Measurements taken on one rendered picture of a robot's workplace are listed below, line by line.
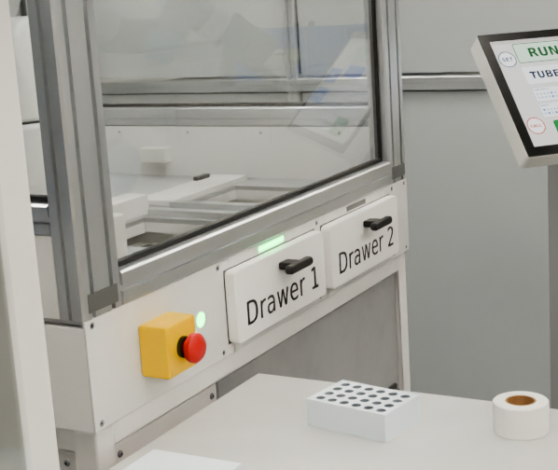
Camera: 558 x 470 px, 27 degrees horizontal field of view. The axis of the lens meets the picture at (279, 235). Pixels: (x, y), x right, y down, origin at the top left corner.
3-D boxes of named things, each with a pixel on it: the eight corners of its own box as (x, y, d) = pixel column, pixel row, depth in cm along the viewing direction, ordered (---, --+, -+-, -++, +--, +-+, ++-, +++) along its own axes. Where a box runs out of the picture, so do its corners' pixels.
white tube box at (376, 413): (421, 421, 154) (420, 394, 153) (385, 443, 147) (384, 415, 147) (343, 405, 161) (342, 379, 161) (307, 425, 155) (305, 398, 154)
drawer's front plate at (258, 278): (327, 294, 197) (323, 229, 195) (239, 344, 172) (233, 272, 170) (317, 293, 198) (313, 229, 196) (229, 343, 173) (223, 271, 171)
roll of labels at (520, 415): (561, 431, 148) (561, 401, 147) (519, 445, 144) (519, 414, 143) (523, 415, 154) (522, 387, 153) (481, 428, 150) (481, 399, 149)
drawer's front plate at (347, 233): (399, 251, 224) (397, 195, 222) (333, 290, 199) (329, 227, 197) (391, 251, 225) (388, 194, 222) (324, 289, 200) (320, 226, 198)
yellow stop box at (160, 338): (202, 365, 158) (199, 313, 156) (174, 381, 152) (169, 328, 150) (172, 361, 160) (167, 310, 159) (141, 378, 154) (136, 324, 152)
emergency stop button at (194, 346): (210, 358, 155) (208, 329, 154) (193, 367, 151) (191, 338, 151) (190, 356, 156) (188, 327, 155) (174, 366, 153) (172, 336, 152)
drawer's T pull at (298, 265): (313, 264, 185) (313, 255, 184) (291, 275, 178) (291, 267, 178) (293, 262, 186) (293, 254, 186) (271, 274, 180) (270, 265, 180)
